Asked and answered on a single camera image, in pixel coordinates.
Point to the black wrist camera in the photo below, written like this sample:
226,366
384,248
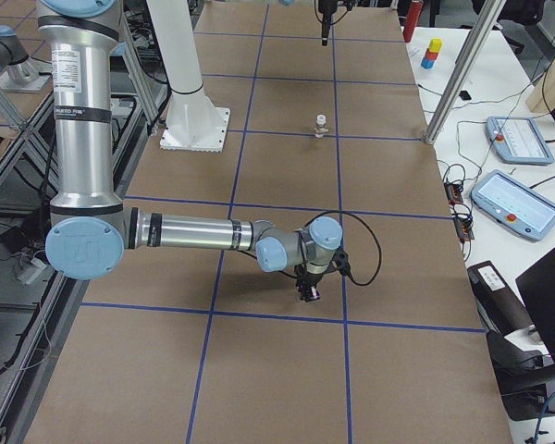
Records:
341,263

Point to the yellow toy block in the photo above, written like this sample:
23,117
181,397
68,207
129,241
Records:
435,46

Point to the circuit board with wires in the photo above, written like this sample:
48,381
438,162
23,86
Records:
461,212

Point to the aluminium side frame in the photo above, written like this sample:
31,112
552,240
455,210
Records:
35,318

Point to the teach pendant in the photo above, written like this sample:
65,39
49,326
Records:
515,206
518,141

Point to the near teach pendant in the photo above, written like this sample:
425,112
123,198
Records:
515,206

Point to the small black puck device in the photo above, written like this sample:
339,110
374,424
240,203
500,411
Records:
465,95

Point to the red cylinder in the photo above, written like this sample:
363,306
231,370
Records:
412,18

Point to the wooden board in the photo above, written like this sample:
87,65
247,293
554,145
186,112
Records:
542,98

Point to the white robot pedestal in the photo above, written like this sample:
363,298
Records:
193,123

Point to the far teach pendant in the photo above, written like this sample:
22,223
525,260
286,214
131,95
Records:
518,141

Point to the blue toy block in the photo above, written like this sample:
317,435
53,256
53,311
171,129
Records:
427,63

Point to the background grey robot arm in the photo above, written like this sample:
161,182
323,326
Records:
19,72

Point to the black monitor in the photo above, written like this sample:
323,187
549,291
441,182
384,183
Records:
537,288

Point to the aluminium frame post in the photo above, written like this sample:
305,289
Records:
471,49

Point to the white PPR pipe fitting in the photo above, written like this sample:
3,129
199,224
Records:
320,126

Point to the red toy block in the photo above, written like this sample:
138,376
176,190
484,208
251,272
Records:
430,56

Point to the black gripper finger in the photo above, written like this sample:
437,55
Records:
325,28
303,290
314,295

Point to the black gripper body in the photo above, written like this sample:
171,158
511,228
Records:
325,20
309,281

